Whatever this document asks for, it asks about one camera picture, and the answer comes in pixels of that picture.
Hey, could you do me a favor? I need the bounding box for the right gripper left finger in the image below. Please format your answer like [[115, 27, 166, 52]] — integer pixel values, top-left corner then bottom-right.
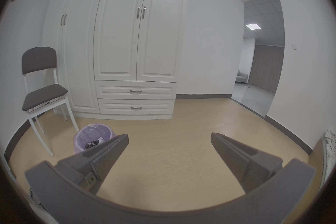
[[56, 134, 130, 195]]

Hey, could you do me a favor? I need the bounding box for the grey and white chair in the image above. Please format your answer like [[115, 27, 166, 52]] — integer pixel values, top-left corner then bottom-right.
[[22, 46, 80, 157]]

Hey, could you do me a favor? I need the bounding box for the grey curtain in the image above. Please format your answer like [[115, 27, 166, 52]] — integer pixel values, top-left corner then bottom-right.
[[248, 44, 285, 94]]

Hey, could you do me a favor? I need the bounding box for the white wardrobe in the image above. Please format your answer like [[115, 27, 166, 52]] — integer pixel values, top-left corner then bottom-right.
[[42, 0, 191, 120]]

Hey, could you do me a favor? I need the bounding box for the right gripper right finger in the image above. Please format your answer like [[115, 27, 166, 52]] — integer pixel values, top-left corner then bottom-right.
[[211, 132, 284, 194]]

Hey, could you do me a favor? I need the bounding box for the white paper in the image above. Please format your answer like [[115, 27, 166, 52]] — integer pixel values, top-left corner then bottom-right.
[[89, 126, 103, 144]]

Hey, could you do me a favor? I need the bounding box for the black plastic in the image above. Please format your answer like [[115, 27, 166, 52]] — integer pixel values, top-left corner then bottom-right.
[[83, 140, 100, 149]]

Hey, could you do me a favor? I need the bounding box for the white trash bin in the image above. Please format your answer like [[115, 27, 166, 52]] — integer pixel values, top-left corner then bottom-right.
[[74, 123, 114, 155]]

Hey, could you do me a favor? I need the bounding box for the grey sofa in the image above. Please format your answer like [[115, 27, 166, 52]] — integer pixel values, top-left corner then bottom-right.
[[236, 70, 249, 84]]

